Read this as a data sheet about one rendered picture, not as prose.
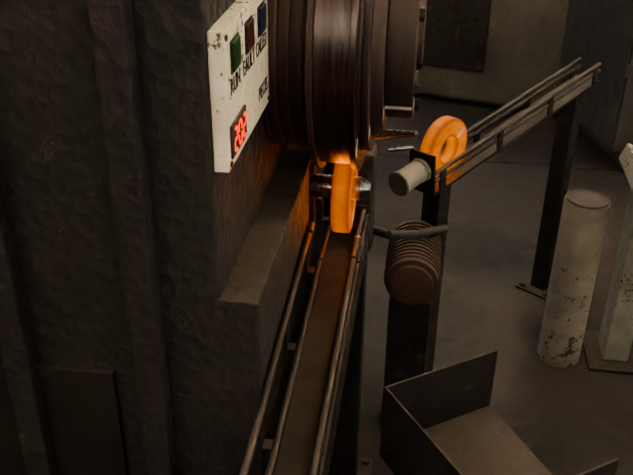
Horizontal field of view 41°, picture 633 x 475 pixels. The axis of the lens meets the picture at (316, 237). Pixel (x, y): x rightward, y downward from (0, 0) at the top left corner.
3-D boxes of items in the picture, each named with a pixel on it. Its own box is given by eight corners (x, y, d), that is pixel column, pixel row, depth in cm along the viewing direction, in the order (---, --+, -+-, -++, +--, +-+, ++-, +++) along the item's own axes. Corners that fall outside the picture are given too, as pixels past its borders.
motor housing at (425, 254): (374, 436, 216) (384, 259, 189) (381, 382, 235) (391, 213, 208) (424, 442, 214) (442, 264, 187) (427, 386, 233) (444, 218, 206)
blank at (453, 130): (430, 188, 207) (442, 192, 205) (410, 154, 195) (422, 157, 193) (462, 139, 210) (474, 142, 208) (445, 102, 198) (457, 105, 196)
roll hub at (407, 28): (397, 8, 159) (384, 143, 150) (398, -93, 132) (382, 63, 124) (428, 10, 158) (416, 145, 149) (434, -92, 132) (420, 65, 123)
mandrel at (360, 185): (278, 198, 158) (278, 176, 155) (282, 188, 161) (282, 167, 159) (368, 204, 156) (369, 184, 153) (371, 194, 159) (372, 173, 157)
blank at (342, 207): (330, 178, 147) (348, 179, 146) (341, 135, 159) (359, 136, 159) (330, 248, 156) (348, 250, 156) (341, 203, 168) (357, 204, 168)
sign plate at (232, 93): (214, 171, 106) (205, 31, 97) (256, 100, 128) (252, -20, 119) (232, 173, 106) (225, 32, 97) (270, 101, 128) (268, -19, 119)
